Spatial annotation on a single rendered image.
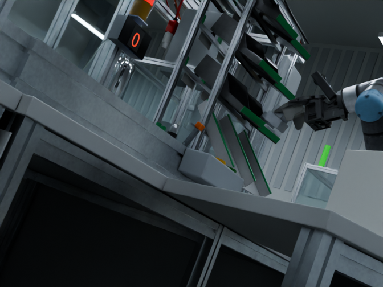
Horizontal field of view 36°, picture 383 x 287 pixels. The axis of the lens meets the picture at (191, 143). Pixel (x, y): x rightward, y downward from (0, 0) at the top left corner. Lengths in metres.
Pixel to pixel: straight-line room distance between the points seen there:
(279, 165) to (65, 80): 10.59
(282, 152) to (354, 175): 10.24
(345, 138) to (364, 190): 9.87
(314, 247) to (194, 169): 0.55
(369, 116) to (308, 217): 0.74
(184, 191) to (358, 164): 0.44
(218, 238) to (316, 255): 0.67
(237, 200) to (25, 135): 0.36
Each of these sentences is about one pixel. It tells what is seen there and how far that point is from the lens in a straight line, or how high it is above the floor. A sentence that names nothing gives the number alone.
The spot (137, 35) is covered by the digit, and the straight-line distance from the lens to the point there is 1.60.
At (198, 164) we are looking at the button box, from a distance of 1.35.
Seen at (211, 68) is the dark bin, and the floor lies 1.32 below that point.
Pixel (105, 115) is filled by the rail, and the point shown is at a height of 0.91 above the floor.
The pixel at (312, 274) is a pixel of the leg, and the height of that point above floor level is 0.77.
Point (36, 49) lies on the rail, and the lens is 0.99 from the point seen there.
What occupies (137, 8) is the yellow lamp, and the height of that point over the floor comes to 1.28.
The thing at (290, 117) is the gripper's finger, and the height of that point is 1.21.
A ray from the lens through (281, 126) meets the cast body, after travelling 1.79.
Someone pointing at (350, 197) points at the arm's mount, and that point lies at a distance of 1.36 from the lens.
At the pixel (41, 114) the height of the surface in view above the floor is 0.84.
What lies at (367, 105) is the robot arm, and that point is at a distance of 1.57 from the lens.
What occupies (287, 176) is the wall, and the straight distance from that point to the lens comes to 11.40.
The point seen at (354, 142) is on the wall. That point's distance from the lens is 11.12.
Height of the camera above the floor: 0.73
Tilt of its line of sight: 10 degrees up
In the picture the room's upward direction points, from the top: 22 degrees clockwise
